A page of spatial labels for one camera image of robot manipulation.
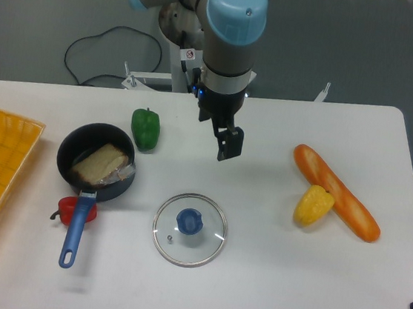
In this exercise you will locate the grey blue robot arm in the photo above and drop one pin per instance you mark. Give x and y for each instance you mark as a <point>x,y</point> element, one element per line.
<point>257,5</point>

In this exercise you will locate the black saucepan blue handle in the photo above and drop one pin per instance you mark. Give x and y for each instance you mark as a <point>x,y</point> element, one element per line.
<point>79,144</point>

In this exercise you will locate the yellow bell pepper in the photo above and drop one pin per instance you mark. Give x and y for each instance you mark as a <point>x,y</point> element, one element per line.
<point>313,205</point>

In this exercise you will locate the glass pot lid blue knob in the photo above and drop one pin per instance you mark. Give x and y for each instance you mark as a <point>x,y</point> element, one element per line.
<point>189,230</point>

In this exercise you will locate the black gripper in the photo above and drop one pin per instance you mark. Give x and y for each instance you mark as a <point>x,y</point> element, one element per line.
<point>221,108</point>

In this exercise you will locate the green bell pepper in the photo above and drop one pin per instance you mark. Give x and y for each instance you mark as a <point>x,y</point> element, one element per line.
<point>145,126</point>

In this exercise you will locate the bread slice in pot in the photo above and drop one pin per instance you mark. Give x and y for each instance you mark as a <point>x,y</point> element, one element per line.
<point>99,164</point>

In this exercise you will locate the clear plastic wrap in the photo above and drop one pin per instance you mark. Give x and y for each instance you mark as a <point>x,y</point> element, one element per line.
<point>118,174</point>

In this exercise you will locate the orange baguette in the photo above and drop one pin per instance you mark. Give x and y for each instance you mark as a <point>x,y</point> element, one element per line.
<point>350,210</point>

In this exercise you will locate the red bell pepper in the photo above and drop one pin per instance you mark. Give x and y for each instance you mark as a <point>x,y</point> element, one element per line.
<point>66,207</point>

